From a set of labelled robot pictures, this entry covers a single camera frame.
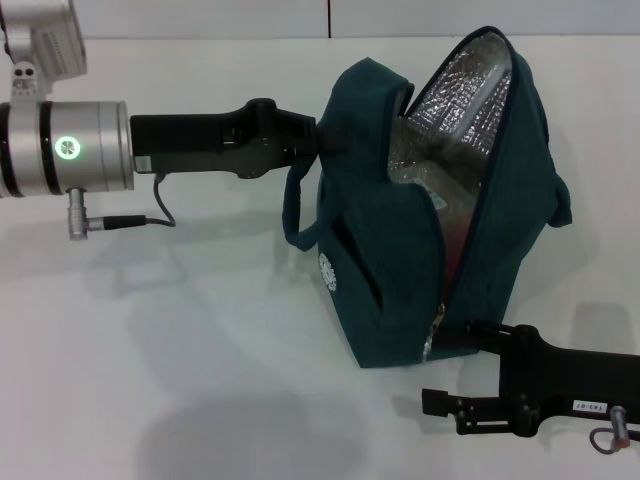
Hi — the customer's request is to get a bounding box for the pink toy peach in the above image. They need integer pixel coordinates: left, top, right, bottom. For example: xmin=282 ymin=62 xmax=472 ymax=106
xmin=446 ymin=233 xmax=472 ymax=281

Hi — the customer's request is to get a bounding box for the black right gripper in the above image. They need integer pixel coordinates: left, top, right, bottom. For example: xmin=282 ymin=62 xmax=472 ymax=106
xmin=421 ymin=319 xmax=640 ymax=440

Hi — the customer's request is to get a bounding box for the left arm cable with plug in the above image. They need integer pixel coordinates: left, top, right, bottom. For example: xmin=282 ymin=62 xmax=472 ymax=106
xmin=67 ymin=172 xmax=177 ymax=242

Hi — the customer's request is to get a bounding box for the right arm cable with plug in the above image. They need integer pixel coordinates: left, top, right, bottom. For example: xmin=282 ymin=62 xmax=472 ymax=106
xmin=589 ymin=403 xmax=632 ymax=457

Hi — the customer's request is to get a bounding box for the dark teal insulated lunch bag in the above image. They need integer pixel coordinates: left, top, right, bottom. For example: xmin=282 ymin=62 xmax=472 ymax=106
xmin=282 ymin=25 xmax=574 ymax=370

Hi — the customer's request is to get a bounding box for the arm cable with plug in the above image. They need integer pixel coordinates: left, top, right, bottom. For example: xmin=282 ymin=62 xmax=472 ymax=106
xmin=67 ymin=172 xmax=177 ymax=242
xmin=589 ymin=403 xmax=632 ymax=457

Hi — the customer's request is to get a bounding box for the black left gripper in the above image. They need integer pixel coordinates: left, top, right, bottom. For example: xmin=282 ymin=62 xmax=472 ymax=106
xmin=129 ymin=98 xmax=350 ymax=181

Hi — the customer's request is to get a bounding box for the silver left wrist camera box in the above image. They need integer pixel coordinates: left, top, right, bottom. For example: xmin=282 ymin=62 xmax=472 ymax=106
xmin=0 ymin=0 xmax=88 ymax=106

